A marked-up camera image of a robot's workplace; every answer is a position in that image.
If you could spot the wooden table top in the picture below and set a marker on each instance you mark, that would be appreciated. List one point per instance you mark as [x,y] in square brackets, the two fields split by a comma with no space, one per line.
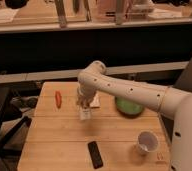
[58,140]

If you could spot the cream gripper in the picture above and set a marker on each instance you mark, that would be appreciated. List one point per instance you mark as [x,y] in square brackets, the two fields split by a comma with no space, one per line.
[84,100]

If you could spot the black remote control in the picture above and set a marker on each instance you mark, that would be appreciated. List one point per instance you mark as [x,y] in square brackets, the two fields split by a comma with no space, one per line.
[95,154]

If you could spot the white plastic bottle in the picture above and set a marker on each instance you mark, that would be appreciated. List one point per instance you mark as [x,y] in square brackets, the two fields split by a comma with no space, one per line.
[85,113]

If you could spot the white paper cup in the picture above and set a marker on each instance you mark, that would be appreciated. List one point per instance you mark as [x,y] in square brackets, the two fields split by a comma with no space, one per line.
[147,142]

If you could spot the green ceramic bowl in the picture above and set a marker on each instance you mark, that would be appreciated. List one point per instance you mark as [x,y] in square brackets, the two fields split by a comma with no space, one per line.
[128,108]

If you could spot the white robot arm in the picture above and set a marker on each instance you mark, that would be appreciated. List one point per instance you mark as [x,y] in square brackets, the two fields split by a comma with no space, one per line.
[171,102]

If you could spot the white rectangular block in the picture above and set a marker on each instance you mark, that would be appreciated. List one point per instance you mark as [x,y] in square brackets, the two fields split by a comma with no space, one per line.
[96,102]

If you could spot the orange carrot toy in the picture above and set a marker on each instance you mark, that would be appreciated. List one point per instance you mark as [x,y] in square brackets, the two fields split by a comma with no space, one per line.
[58,99]

